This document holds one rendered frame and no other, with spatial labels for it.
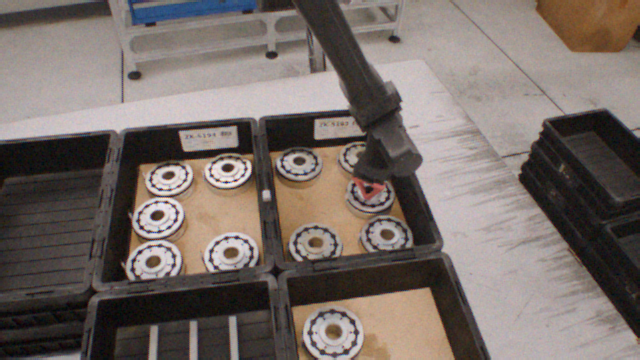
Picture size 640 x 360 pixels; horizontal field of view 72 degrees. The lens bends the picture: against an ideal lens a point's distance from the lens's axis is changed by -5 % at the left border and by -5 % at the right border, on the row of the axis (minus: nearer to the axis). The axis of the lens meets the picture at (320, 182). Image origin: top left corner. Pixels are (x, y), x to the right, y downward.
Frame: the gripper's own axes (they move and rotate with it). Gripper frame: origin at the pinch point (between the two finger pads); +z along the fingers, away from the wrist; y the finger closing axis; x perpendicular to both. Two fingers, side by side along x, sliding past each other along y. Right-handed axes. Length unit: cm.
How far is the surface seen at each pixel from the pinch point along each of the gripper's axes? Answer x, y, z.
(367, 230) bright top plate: -3.3, -9.3, 1.2
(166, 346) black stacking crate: 17.1, -46.3, 4.7
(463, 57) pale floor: 11, 209, 89
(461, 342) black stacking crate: -26.5, -24.1, -1.5
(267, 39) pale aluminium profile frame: 118, 144, 79
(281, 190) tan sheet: 18.0, -6.5, 4.8
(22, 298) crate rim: 38, -54, -5
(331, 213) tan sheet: 5.6, -6.9, 4.4
